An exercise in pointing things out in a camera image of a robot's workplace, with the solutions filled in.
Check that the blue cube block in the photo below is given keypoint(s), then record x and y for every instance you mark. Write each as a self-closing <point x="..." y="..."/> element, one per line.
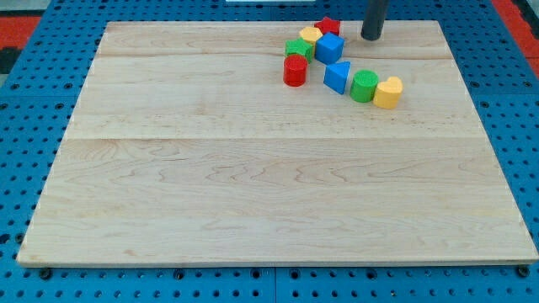
<point x="329" y="48"/>

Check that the yellow hexagon block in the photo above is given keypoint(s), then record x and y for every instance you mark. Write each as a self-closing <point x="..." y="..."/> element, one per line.
<point x="311" y="35"/>

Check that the green cylinder block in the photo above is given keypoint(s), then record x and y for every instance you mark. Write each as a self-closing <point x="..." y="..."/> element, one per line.
<point x="363" y="86"/>

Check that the red cylinder block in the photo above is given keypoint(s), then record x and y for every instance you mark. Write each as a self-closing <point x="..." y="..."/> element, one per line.
<point x="295" y="70"/>

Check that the yellow heart block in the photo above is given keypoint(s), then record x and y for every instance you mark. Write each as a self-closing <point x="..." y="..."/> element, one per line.
<point x="388" y="93"/>

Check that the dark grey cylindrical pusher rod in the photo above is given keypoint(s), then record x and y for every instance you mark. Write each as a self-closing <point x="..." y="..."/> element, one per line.
<point x="374" y="19"/>

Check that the light wooden board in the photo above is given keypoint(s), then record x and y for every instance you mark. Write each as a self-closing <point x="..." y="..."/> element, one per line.
<point x="185" y="149"/>

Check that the red star block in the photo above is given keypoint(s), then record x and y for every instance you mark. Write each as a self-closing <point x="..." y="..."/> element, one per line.
<point x="328" y="25"/>

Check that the green star block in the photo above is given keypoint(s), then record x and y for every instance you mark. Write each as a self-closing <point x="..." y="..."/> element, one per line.
<point x="299" y="47"/>

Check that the blue triangle block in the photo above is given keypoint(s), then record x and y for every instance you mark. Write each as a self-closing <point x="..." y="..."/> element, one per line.
<point x="336" y="76"/>

